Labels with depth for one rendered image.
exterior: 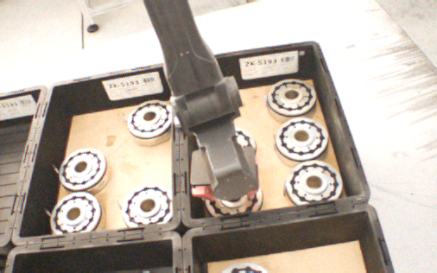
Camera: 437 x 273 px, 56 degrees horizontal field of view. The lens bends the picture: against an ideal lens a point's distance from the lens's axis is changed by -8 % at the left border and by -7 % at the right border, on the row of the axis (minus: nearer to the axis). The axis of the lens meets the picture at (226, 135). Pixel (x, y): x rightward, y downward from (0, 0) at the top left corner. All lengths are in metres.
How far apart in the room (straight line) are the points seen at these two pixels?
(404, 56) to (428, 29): 1.34
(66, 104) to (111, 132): 0.13
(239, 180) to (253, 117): 0.38
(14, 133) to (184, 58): 0.69
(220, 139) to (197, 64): 0.11
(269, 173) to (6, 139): 0.63
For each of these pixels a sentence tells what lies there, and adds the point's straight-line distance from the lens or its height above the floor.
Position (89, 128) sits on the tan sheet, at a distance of 1.02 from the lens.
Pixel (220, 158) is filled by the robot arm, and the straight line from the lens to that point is 0.55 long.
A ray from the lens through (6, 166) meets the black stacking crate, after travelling 1.06.
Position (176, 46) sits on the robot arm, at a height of 1.22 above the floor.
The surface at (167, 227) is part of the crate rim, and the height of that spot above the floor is 0.93.
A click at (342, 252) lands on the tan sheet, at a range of 0.76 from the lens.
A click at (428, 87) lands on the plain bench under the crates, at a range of 1.22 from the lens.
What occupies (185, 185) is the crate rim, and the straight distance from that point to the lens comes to 0.73.
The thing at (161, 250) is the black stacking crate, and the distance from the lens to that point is 0.72.
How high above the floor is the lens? 1.52
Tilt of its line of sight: 50 degrees down
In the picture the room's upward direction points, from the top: 11 degrees counter-clockwise
